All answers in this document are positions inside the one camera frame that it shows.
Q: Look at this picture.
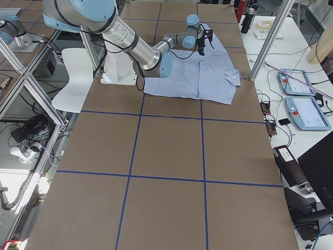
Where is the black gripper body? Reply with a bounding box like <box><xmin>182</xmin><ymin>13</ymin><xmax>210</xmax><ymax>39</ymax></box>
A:
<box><xmin>197</xmin><ymin>28</ymin><xmax>213</xmax><ymax>47</ymax></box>

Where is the teach pendant far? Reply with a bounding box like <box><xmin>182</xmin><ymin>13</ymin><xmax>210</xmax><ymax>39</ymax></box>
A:
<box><xmin>278</xmin><ymin>69</ymin><xmax>315</xmax><ymax>96</ymax></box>

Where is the teach pendant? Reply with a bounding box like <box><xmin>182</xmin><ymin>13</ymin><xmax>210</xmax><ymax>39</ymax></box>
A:
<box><xmin>278</xmin><ymin>69</ymin><xmax>315</xmax><ymax>96</ymax></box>
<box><xmin>285</xmin><ymin>96</ymin><xmax>331</xmax><ymax>131</ymax></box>

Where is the black labelled box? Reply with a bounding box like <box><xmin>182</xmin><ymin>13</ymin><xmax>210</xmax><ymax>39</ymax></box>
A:
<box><xmin>272</xmin><ymin>145</ymin><xmax>308</xmax><ymax>186</ymax></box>

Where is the white plastic chair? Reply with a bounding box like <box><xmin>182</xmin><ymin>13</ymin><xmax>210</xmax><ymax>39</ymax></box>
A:
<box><xmin>52</xmin><ymin>48</ymin><xmax>94</xmax><ymax>113</ymax></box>

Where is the aluminium frame post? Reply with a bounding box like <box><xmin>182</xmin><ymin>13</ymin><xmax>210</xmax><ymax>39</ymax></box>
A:
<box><xmin>249</xmin><ymin>0</ymin><xmax>294</xmax><ymax>81</ymax></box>

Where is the metal reacher grabber tool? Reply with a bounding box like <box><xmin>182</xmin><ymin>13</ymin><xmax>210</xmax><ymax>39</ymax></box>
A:
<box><xmin>264</xmin><ymin>62</ymin><xmax>333</xmax><ymax>101</ymax></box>

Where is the small black phone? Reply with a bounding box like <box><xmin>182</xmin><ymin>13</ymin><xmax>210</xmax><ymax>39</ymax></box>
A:
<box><xmin>278</xmin><ymin>118</ymin><xmax>291</xmax><ymax>126</ymax></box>

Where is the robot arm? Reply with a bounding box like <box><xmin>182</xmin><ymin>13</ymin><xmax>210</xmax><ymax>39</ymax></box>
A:
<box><xmin>43</xmin><ymin>1</ymin><xmax>172</xmax><ymax>78</ymax></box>
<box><xmin>153</xmin><ymin>14</ymin><xmax>213</xmax><ymax>56</ymax></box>

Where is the brown paper table cover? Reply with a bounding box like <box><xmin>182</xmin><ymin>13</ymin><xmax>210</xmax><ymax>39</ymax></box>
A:
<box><xmin>27</xmin><ymin>2</ymin><xmax>298</xmax><ymax>249</ymax></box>

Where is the black water bottle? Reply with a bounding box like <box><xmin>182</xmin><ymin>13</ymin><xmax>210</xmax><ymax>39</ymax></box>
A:
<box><xmin>241</xmin><ymin>7</ymin><xmax>255</xmax><ymax>34</ymax></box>

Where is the black monitor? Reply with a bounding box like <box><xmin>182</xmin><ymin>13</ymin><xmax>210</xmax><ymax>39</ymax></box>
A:
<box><xmin>298</xmin><ymin>133</ymin><xmax>332</xmax><ymax>208</ymax></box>

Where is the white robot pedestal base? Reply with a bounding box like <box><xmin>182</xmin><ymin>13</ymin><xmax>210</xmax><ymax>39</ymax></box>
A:
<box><xmin>100</xmin><ymin>51</ymin><xmax>137</xmax><ymax>86</ymax></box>

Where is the teach pendant near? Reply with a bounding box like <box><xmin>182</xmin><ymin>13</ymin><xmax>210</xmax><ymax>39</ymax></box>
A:
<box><xmin>285</xmin><ymin>96</ymin><xmax>331</xmax><ymax>131</ymax></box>

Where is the blue striped button shirt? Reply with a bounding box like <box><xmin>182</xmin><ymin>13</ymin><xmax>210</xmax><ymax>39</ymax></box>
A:
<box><xmin>144</xmin><ymin>34</ymin><xmax>240</xmax><ymax>105</ymax></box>

